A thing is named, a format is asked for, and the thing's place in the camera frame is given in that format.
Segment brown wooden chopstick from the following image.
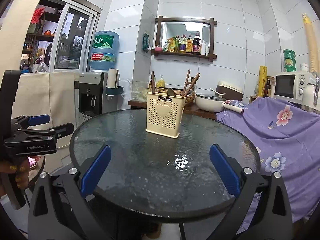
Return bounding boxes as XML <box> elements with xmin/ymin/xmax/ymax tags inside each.
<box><xmin>151</xmin><ymin>71</ymin><xmax>156</xmax><ymax>94</ymax></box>
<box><xmin>181</xmin><ymin>69</ymin><xmax>190</xmax><ymax>97</ymax></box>
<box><xmin>182</xmin><ymin>73</ymin><xmax>200</xmax><ymax>97</ymax></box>
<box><xmin>184</xmin><ymin>81</ymin><xmax>192</xmax><ymax>97</ymax></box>

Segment phone with pink case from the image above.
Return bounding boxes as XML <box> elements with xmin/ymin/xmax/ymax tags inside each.
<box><xmin>28</xmin><ymin>157</ymin><xmax>37</xmax><ymax>170</ymax></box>

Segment white microwave oven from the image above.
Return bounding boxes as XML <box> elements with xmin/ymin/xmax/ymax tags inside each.
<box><xmin>274</xmin><ymin>70</ymin><xmax>316</xmax><ymax>104</ymax></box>

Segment green stacked noodle cups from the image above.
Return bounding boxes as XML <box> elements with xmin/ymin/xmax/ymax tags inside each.
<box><xmin>283</xmin><ymin>49</ymin><xmax>296</xmax><ymax>72</ymax></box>

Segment left hand yellow nails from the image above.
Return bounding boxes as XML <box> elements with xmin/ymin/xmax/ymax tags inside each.
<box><xmin>0</xmin><ymin>159</ymin><xmax>30</xmax><ymax>190</ymax></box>

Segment clear plastic bag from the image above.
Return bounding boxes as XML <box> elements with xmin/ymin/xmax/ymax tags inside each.
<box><xmin>124</xmin><ymin>80</ymin><xmax>151</xmax><ymax>102</ymax></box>

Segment woven brown basin sink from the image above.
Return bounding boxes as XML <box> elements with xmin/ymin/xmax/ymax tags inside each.
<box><xmin>155</xmin><ymin>87</ymin><xmax>196</xmax><ymax>106</ymax></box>

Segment round glass table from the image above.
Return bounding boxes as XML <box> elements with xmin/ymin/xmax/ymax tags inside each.
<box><xmin>69</xmin><ymin>109</ymin><xmax>260</xmax><ymax>223</ymax></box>

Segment grey water dispenser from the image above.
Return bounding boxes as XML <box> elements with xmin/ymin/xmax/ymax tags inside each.
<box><xmin>78</xmin><ymin>72</ymin><xmax>123</xmax><ymax>126</ymax></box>

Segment beige rolled mat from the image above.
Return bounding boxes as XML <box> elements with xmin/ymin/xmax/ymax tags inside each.
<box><xmin>302</xmin><ymin>13</ymin><xmax>319</xmax><ymax>74</ymax></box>

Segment yellow soap bottle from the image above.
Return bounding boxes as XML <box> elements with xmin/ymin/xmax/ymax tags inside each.
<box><xmin>156</xmin><ymin>75</ymin><xmax>165</xmax><ymax>88</ymax></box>

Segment cream pan with lid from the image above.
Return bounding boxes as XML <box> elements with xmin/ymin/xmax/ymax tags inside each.
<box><xmin>195</xmin><ymin>94</ymin><xmax>244</xmax><ymax>114</ymax></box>

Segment brown white rice cooker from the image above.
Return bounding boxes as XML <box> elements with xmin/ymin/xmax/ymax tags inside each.
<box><xmin>216</xmin><ymin>81</ymin><xmax>244</xmax><ymax>101</ymax></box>

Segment blue water jug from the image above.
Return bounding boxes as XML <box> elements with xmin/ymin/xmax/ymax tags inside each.
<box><xmin>88</xmin><ymin>30</ymin><xmax>119</xmax><ymax>71</ymax></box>

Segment cream plastic utensil holder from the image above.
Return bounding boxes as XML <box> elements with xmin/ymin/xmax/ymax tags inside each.
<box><xmin>145</xmin><ymin>93</ymin><xmax>185</xmax><ymax>138</ymax></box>

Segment silver oval metal spoon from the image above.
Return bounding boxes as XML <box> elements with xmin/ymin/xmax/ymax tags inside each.
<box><xmin>167</xmin><ymin>88</ymin><xmax>176</xmax><ymax>96</ymax></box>

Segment beige fabric cover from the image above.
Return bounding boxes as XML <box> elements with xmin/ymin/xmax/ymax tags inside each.
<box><xmin>11</xmin><ymin>71</ymin><xmax>79</xmax><ymax>173</ymax></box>

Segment white kettle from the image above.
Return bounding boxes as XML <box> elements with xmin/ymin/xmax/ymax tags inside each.
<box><xmin>302</xmin><ymin>72</ymin><xmax>320</xmax><ymax>114</ymax></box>

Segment wooden framed wall shelf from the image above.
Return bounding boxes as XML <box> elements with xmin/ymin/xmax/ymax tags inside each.
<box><xmin>151</xmin><ymin>16</ymin><xmax>217</xmax><ymax>62</ymax></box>

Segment yellow foil roll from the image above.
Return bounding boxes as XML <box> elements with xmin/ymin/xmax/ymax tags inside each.
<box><xmin>257</xmin><ymin>66</ymin><xmax>267</xmax><ymax>97</ymax></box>

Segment purple floral cloth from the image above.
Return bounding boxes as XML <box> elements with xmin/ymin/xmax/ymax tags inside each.
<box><xmin>216</xmin><ymin>98</ymin><xmax>319</xmax><ymax>235</ymax></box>

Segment white paper cup stack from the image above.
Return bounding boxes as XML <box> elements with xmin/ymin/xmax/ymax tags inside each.
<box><xmin>106</xmin><ymin>68</ymin><xmax>119</xmax><ymax>89</ymax></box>

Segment dark soy sauce bottle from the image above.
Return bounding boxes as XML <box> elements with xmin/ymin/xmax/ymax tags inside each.
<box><xmin>193</xmin><ymin>33</ymin><xmax>201</xmax><ymax>55</ymax></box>

